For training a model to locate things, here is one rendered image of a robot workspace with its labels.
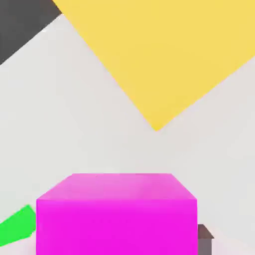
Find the small green cube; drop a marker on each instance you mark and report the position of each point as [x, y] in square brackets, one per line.
[17, 226]

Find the large yellow box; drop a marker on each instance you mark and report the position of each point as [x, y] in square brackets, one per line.
[167, 51]

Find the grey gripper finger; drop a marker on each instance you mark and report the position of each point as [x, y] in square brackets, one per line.
[204, 242]

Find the small magenta cube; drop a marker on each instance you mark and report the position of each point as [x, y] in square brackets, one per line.
[116, 223]

